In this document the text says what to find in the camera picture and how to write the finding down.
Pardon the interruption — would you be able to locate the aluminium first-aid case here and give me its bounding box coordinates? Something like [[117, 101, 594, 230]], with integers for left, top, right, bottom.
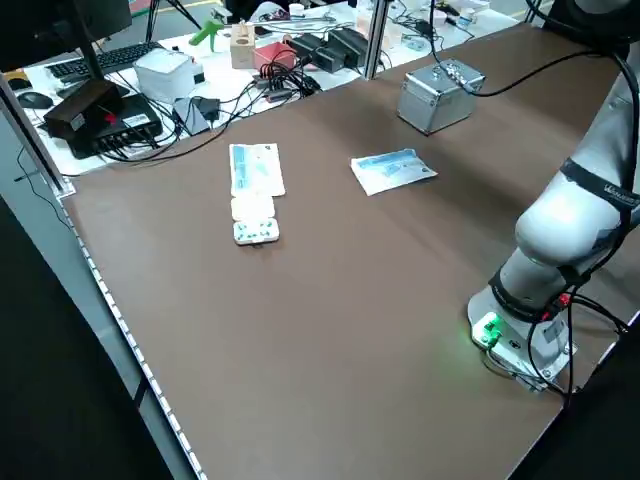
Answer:
[[397, 58, 487, 136]]

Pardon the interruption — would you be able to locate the open white plaster box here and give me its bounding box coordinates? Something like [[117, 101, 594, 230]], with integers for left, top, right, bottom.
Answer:
[[230, 194, 282, 248]]

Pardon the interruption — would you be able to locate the long white blue packet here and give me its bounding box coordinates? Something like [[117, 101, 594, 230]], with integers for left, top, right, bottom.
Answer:
[[228, 142, 287, 198]]

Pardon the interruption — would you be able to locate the wide white blue packet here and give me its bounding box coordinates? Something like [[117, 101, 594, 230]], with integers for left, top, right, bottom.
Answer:
[[349, 147, 440, 197]]

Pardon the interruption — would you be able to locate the black plug adapter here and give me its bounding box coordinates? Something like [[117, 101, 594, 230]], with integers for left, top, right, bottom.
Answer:
[[196, 97, 222, 122]]

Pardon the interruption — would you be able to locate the grey adapter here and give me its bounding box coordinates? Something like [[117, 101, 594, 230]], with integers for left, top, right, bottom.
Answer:
[[171, 97, 212, 137]]

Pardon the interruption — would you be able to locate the black power supply brick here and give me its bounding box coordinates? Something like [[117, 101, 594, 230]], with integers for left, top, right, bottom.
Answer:
[[288, 32, 346, 72], [327, 27, 370, 67]]

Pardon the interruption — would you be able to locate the red box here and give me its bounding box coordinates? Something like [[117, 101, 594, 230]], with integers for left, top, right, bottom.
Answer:
[[252, 41, 299, 74]]

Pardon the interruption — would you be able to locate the wooden block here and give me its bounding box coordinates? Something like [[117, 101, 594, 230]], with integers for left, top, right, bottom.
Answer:
[[229, 21, 258, 70]]

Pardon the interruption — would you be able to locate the green glue gun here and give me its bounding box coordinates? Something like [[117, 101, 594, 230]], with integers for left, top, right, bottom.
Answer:
[[188, 18, 227, 54]]

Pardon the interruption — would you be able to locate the dark brown box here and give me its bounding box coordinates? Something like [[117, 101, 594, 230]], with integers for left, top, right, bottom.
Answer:
[[43, 79, 132, 142]]

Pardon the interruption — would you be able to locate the black keyboard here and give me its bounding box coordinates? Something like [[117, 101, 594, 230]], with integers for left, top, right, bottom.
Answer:
[[46, 41, 164, 84]]

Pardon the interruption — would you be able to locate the black tripod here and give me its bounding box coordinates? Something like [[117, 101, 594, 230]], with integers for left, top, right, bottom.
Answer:
[[143, 0, 202, 42]]

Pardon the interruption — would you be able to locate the black mouse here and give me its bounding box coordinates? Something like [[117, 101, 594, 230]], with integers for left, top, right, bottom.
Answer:
[[18, 90, 54, 109]]

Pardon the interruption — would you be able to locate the black monitor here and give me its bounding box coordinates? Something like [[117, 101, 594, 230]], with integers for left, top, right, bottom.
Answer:
[[0, 0, 134, 81]]

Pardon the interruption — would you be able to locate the usb hub with cables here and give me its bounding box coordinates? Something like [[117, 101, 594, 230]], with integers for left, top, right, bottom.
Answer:
[[251, 62, 321, 105]]

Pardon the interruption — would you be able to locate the aluminium profile post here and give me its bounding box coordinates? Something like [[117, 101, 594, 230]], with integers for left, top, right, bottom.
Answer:
[[362, 0, 392, 81]]

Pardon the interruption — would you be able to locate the black network switch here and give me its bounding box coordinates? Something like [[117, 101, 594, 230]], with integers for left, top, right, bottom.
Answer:
[[67, 94, 164, 161]]

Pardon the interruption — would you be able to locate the black base cable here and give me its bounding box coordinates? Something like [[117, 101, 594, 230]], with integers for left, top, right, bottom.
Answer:
[[529, 292, 634, 401]]

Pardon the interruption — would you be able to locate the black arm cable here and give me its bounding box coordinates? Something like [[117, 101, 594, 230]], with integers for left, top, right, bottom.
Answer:
[[428, 0, 640, 281]]

